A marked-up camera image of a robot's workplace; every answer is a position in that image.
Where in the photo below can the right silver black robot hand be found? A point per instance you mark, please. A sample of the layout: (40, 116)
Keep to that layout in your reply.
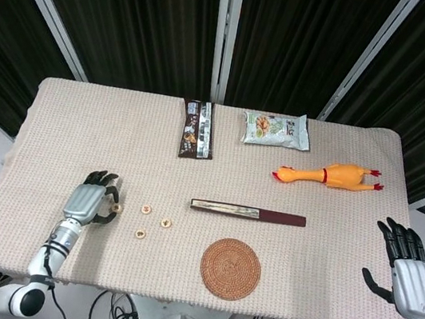
(416, 287)

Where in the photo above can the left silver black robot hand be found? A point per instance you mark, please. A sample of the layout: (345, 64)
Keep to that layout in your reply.
(84, 202)

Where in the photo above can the wooden button top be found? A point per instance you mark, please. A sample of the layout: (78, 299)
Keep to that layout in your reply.
(117, 208)

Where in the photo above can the wooden button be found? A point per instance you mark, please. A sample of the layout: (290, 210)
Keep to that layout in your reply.
(117, 208)
(140, 233)
(146, 209)
(166, 223)

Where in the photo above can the wooden button bottom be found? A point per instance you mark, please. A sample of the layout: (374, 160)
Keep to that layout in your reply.
(140, 233)

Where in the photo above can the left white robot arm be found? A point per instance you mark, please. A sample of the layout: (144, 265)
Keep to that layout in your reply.
(62, 239)

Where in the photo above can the beige waffle tablecloth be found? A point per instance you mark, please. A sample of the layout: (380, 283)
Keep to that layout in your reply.
(100, 129)

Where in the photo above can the brown snack packet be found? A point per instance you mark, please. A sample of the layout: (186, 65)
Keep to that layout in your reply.
(191, 140)

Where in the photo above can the yellow rubber chicken toy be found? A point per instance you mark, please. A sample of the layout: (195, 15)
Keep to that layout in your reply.
(339, 173)

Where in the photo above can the dark red folded fan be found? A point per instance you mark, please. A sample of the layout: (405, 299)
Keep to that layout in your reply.
(280, 218)

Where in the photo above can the round woven rattan coaster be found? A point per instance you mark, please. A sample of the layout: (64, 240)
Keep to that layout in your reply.
(230, 269)

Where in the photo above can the white green snack bag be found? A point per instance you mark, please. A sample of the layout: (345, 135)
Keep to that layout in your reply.
(277, 133)

